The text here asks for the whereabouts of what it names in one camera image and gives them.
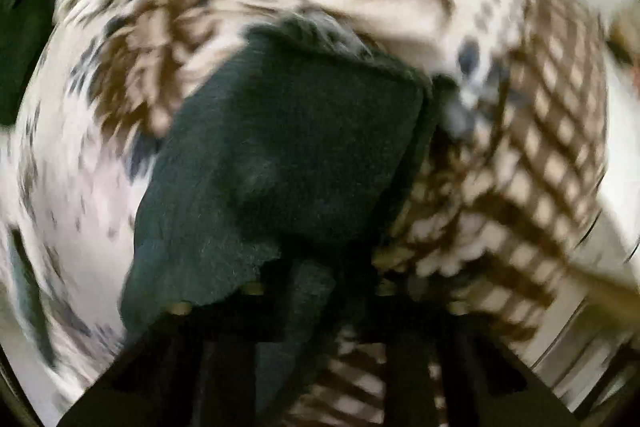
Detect floral white brown blanket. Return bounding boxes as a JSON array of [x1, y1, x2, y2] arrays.
[[1, 0, 608, 426]]

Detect dark green pants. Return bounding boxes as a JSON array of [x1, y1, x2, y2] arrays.
[[118, 18, 454, 413]]

